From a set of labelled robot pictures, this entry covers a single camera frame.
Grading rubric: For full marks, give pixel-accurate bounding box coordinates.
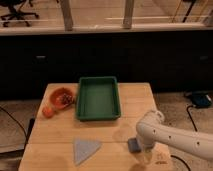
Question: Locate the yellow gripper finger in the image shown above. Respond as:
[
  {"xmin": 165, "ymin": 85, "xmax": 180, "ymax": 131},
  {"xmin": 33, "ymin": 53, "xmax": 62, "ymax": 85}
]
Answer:
[{"xmin": 143, "ymin": 149, "xmax": 152, "ymax": 164}]

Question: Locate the blue sponge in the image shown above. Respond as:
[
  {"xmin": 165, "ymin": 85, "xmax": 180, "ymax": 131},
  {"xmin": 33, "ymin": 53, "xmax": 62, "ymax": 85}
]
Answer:
[{"xmin": 127, "ymin": 138, "xmax": 141, "ymax": 153}]

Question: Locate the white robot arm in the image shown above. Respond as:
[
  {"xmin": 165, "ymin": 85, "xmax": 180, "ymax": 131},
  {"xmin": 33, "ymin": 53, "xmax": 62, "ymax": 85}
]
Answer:
[{"xmin": 136, "ymin": 110, "xmax": 213, "ymax": 161}]

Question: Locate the green plastic tray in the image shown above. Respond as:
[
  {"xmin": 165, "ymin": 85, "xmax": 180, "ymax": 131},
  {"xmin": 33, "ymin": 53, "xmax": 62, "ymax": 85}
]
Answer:
[{"xmin": 76, "ymin": 76, "xmax": 121, "ymax": 121}]

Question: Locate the grey triangular cloth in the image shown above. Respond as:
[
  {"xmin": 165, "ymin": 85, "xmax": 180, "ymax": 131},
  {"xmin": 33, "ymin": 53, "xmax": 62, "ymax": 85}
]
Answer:
[{"xmin": 73, "ymin": 139, "xmax": 102, "ymax": 166}]

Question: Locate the dark blue floor box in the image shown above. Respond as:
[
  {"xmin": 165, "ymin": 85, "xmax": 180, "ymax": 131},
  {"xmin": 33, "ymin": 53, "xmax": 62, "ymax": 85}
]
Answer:
[{"xmin": 190, "ymin": 93, "xmax": 212, "ymax": 108}]

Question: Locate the small orange fruit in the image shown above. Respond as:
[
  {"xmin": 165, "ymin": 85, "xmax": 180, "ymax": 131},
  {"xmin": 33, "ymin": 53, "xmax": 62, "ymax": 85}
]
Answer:
[{"xmin": 42, "ymin": 106, "xmax": 54, "ymax": 118}]

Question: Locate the black office chair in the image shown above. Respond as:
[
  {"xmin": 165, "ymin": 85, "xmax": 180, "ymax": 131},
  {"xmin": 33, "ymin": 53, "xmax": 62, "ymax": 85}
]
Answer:
[{"xmin": 0, "ymin": 0, "xmax": 39, "ymax": 27}]

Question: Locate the black floor cable right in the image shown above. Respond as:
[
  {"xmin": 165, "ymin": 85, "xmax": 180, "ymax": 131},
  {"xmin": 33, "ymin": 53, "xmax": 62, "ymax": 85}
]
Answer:
[{"xmin": 186, "ymin": 105, "xmax": 200, "ymax": 132}]

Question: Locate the black floor cable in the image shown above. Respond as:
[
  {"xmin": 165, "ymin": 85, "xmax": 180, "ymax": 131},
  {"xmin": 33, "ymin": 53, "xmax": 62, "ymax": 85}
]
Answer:
[
  {"xmin": 0, "ymin": 106, "xmax": 28, "ymax": 141},
  {"xmin": 186, "ymin": 105, "xmax": 200, "ymax": 132}
]

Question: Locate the black floor cable left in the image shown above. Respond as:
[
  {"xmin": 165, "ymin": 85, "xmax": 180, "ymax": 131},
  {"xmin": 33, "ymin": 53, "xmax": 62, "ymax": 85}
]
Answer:
[{"xmin": 0, "ymin": 106, "xmax": 28, "ymax": 141}]

